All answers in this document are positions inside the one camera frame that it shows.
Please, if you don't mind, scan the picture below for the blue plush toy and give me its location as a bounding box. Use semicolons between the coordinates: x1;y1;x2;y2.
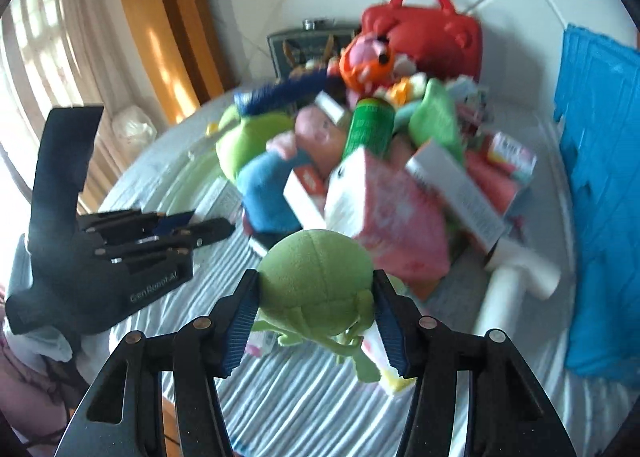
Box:
235;152;303;233

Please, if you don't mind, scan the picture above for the round light green plush toy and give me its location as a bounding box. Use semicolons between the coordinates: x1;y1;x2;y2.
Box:
250;229;383;384

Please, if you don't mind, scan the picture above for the white box with red label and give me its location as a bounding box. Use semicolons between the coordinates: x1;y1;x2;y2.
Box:
282;164;328;230

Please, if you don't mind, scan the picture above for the green plush with red mark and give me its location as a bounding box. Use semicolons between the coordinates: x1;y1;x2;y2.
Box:
407;78;466;163

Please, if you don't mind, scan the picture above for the white grey long box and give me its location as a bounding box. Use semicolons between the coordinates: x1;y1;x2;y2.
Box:
405;140;508;245

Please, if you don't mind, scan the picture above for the blue bristled brush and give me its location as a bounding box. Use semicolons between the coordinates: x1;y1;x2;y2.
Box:
235;72;341;115

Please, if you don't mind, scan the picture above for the red bear-shaped case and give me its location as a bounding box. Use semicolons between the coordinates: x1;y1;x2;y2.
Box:
360;0;483;83

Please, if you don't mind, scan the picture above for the flat white packet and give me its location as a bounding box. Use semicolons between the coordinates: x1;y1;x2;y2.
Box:
192;177;246;223

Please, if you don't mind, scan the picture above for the small pink white box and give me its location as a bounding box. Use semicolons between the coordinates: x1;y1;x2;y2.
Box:
482;131;538;183

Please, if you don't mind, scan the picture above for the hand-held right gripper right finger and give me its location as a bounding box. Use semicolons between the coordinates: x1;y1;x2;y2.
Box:
372;269;578;457

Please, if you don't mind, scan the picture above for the pile of toys and packets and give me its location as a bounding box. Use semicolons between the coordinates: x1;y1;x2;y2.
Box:
75;87;640;457

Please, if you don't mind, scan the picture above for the white plastic bag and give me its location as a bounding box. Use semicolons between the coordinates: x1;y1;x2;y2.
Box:
111;106;158;150

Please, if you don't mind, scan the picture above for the blue plastic crate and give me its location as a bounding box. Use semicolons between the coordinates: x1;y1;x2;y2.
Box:
552;23;640;378

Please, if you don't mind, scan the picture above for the pale curtain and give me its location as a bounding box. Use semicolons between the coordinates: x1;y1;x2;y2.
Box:
0;0;151;218

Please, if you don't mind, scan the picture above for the white yellow packet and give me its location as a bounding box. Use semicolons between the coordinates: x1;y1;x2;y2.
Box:
362;324;416;395

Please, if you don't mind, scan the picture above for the pink clothing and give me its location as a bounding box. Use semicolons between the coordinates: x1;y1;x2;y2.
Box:
0;332;86;443

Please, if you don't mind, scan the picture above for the green bottle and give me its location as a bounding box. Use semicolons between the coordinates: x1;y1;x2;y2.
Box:
342;97;396;160

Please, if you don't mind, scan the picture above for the orange pink plush toy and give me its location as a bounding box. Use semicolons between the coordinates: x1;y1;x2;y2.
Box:
337;32;418;93

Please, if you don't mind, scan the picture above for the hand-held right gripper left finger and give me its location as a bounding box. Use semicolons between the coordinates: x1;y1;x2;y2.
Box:
52;269;261;457

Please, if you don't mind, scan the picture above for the pink white tissue pack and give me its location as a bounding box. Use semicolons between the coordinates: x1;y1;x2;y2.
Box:
325;147;453;283

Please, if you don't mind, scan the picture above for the curved wooden frame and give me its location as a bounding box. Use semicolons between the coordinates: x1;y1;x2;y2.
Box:
107;0;236;125

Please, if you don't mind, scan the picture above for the dark metal box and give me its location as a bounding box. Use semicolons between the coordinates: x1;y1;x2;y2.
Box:
267;17;361;83

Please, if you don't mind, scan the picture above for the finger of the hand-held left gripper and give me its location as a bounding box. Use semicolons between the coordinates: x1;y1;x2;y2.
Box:
79;210;196;238
95;218;236;263

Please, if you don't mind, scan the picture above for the pink cardboard box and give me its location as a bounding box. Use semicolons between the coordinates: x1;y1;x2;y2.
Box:
465;150;521;218

